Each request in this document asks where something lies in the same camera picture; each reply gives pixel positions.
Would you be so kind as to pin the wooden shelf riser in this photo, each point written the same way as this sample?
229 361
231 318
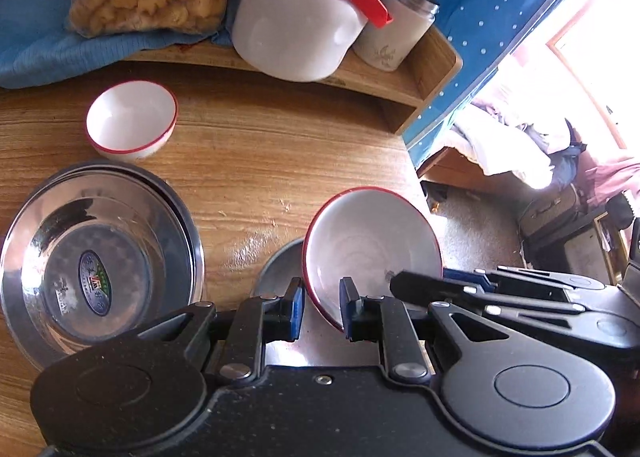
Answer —
400 87

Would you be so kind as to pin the stainless steel bowl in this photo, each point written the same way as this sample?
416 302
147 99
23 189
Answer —
275 272

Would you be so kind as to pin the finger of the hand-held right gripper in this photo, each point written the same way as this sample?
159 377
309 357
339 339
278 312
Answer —
425 287
465 276

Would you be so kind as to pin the white bowl with red rim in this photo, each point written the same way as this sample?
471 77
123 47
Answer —
130 112
370 237

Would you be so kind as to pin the white thermos flask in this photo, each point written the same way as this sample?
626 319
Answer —
390 37

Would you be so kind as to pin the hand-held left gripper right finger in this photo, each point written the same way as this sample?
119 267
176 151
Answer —
349 312

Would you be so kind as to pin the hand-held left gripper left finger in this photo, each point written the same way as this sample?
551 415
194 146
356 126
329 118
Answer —
298 309

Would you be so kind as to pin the pale bedding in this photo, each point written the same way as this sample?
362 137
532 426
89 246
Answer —
500 137

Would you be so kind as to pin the dark suitcase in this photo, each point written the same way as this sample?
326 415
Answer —
550 212

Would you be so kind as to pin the white jug with blue lid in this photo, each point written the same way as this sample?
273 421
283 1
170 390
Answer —
290 27

